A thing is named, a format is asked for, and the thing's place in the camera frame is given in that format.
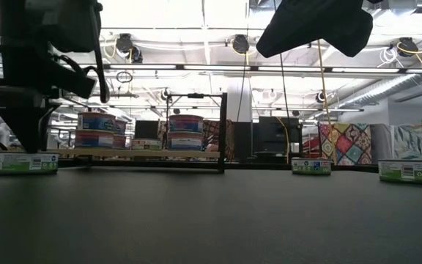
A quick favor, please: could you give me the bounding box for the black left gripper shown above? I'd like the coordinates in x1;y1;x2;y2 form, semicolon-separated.
0;50;97;154

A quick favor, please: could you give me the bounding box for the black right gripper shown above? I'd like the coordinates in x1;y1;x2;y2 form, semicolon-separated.
256;0;374;59

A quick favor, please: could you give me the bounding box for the tuna can green label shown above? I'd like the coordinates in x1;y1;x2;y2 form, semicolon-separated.
0;153;60;176
130;138;163;151
291;157;333;176
378;159;422;184

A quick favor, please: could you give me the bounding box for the wooden shelf board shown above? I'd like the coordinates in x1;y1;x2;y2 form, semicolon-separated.
44;148;221;159

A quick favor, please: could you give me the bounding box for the white pillar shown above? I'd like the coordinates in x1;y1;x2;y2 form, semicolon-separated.
227;76;253;122

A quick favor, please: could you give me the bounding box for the black cabinet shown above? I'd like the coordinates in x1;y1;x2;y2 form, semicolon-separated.
257;116;303;164

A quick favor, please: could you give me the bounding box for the black monitor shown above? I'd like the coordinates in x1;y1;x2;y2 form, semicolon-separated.
134;120;160;140

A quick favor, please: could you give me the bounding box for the colourful patchwork quilt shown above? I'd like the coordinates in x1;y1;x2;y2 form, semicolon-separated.
319;122;373;166

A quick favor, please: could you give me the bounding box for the dark patchwork quilt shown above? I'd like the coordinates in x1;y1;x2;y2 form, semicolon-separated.
201;120;234;162

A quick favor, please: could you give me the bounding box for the grey cloth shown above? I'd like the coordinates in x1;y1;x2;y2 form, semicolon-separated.
370;123;397;165

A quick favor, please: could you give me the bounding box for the black ceiling cable reel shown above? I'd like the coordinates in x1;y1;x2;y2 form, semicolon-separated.
232;34;251;55
396;36;419;58
115;32;144;64

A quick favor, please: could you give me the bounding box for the yellow power cable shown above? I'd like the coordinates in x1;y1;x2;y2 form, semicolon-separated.
316;39;338;164

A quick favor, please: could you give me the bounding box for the silver ventilation duct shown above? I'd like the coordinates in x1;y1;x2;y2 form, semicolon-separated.
337;51;422;107

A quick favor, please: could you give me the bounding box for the hanging black cable loop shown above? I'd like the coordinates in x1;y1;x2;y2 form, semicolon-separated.
116;70;134;84

